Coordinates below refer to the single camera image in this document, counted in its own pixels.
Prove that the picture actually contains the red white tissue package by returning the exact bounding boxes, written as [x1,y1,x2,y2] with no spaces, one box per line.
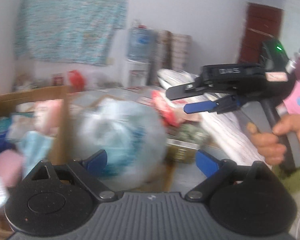
[151,90,181,127]

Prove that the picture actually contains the light blue towel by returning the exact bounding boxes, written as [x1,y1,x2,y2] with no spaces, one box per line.
[17,131,54,178]

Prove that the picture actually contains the green white cloth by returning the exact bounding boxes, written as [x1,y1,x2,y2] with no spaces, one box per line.
[176,124,210,145]

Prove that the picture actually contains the white teal wet wipes pack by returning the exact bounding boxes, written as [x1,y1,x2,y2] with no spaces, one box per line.
[0,116,14,153]

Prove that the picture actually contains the teal patterned wall cloth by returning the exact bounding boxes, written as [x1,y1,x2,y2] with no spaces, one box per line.
[14,0,127,66]

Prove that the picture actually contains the pink white plush doll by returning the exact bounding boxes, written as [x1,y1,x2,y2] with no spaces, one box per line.
[33,99,63,136]

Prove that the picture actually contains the large white plastic bag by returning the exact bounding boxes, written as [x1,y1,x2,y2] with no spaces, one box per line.
[70,96,167,191]

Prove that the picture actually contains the red can box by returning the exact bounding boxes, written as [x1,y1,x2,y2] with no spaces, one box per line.
[52,74,64,86]

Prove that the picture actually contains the red plastic bag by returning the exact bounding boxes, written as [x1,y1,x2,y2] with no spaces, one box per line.
[68,70,85,92]

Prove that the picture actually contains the person's right hand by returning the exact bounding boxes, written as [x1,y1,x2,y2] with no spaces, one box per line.
[247,114,300,165]

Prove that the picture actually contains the white water dispenser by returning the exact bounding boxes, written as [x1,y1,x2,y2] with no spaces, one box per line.
[122,59,150,87]

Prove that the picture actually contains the brown cardboard box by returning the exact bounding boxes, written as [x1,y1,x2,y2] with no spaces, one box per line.
[0,86,69,239]

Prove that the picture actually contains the gold cardboard box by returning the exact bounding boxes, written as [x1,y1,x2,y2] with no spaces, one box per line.
[166,138,200,164]

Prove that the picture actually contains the patterned folded mat boards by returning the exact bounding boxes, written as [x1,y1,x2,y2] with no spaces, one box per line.
[150,30,192,73]

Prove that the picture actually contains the dark red door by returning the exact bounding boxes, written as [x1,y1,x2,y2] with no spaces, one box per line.
[237,3,283,63]

